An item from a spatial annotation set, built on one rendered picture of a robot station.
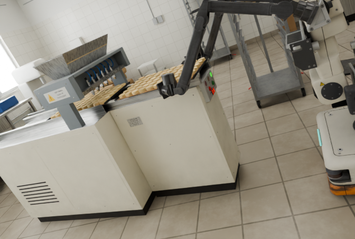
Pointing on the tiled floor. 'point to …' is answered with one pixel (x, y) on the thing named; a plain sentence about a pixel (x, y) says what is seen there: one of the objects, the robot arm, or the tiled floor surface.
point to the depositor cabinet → (76, 173)
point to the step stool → (152, 69)
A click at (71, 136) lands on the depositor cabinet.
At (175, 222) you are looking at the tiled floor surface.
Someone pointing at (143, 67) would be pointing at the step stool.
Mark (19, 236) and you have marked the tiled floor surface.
